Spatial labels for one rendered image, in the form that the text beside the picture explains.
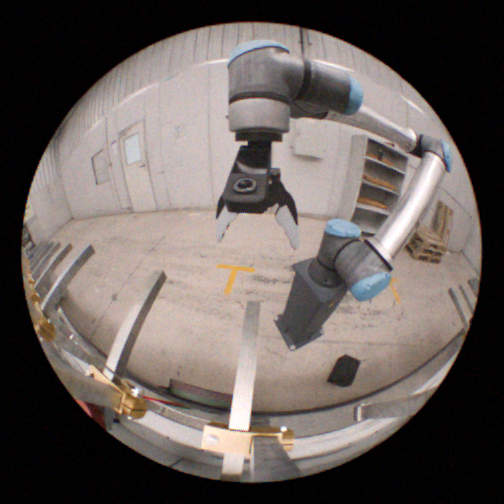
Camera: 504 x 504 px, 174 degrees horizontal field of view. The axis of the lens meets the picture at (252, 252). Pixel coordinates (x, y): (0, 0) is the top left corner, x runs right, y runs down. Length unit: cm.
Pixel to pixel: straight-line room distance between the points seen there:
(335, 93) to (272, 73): 10
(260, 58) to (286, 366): 128
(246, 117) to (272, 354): 117
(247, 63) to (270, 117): 9
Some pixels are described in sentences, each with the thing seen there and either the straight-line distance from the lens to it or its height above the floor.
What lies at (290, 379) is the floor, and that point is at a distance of 115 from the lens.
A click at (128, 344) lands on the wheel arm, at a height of 85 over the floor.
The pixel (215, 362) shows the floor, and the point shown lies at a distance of 116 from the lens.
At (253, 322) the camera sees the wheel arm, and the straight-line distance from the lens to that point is 31.
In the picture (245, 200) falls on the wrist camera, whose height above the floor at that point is 106.
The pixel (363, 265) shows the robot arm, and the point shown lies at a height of 84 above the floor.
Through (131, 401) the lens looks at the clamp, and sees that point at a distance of 32.
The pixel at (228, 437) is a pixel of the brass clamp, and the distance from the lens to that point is 29.
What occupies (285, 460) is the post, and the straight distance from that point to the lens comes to 19.
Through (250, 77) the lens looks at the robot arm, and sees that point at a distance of 24.
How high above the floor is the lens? 112
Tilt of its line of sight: 39 degrees down
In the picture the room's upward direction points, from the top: straight up
